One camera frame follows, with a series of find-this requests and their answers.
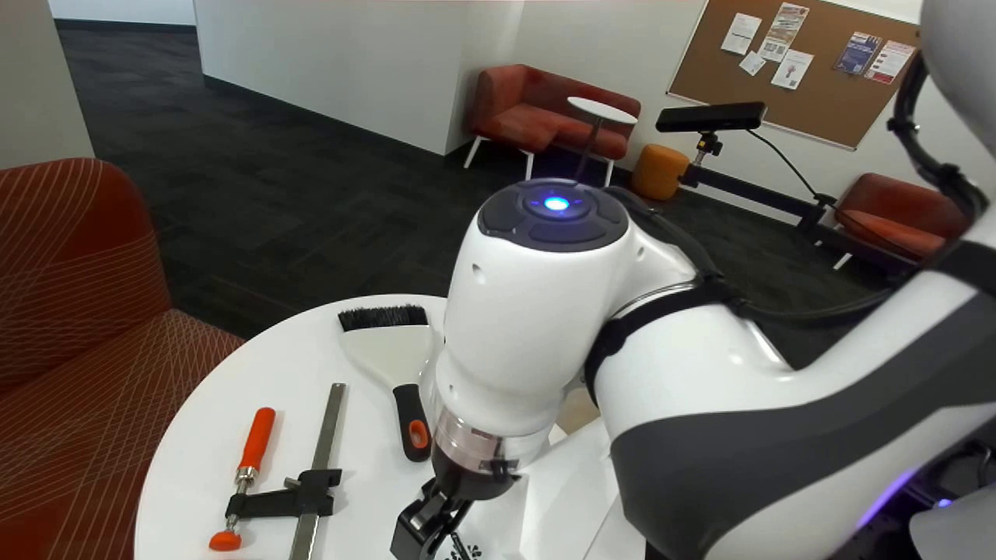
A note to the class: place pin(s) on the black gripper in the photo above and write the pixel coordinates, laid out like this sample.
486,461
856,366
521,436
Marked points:
430,515

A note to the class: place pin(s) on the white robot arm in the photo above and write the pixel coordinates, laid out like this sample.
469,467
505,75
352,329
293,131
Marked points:
664,362

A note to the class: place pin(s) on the black tool with orange button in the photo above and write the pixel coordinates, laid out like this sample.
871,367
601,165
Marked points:
411,424

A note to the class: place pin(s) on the orange striped fabric chair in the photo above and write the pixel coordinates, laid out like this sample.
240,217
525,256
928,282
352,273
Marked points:
72,343

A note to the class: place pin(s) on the yellow round pouf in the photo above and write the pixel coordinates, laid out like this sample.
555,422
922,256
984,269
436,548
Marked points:
660,174

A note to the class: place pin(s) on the red sofa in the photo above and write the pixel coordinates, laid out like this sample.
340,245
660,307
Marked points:
541,110

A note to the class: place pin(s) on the small round white table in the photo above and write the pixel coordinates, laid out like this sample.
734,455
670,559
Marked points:
601,110

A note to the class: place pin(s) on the red armchair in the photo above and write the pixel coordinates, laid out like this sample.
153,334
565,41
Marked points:
898,219

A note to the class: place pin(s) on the small white paper note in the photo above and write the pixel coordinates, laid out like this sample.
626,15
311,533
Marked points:
753,63

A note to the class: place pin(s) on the cork pin board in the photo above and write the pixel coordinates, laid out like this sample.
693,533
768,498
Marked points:
820,97

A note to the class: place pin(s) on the white paper sheet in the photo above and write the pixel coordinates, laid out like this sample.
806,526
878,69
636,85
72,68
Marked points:
741,31
796,69

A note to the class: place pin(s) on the paper with red print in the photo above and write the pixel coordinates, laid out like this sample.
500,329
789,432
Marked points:
786,31

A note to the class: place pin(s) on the blue printed flyer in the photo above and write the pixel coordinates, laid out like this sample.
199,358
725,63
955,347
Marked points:
856,53

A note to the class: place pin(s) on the white and red flyer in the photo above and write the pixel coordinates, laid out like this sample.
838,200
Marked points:
893,63

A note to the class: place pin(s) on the black camera stand boom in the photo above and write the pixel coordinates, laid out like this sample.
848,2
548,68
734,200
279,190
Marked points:
753,190

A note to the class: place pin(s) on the black bar camera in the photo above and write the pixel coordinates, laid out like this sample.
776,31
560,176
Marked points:
712,116

